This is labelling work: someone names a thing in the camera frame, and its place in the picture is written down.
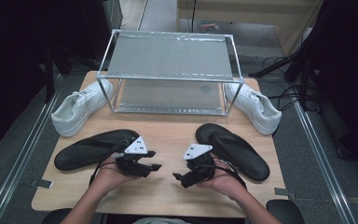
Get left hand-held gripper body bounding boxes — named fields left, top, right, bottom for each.
left=115, top=135, right=152, bottom=178

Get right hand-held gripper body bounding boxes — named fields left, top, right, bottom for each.
left=180, top=143, right=216, bottom=189

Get black flip-flop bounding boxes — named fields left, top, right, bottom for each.
left=195, top=122, right=270, bottom=182
left=53, top=129, right=141, bottom=172

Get white sneaker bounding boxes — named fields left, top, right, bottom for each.
left=50, top=78, right=116, bottom=138
left=223, top=82, right=282, bottom=135

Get metal two-shelf shoe rack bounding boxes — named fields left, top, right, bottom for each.
left=95, top=29, right=245, bottom=117

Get person's left hand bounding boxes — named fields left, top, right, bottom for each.
left=94, top=158, right=142, bottom=196

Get person's right hand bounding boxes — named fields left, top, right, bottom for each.
left=195, top=160, right=247, bottom=202

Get person's grey clothing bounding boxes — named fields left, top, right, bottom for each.
left=132, top=217, right=185, bottom=224

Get grey tape strip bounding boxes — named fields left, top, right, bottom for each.
left=30, top=178, right=54, bottom=189
left=273, top=187, right=297, bottom=201

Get black tripod stand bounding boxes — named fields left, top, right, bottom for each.
left=247, top=50, right=312, bottom=82

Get small red and black item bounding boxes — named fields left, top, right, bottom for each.
left=200, top=21, right=221, bottom=33

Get dark curtain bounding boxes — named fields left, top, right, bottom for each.
left=302, top=0, right=358, bottom=171
left=0, top=0, right=112, bottom=154

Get light wooden cabinet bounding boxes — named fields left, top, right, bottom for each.
left=176, top=0, right=324, bottom=57

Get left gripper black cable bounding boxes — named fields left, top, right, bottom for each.
left=88, top=139, right=130, bottom=188

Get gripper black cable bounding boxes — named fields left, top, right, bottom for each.
left=88, top=139, right=130, bottom=188
left=213, top=159, right=248, bottom=189

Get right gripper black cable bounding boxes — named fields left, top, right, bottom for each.
left=213, top=159, right=248, bottom=189

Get black floor cables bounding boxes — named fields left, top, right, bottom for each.
left=261, top=55, right=320, bottom=112

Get metal floor rail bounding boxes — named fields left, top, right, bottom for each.
left=293, top=102, right=358, bottom=224
left=0, top=74, right=63, bottom=224

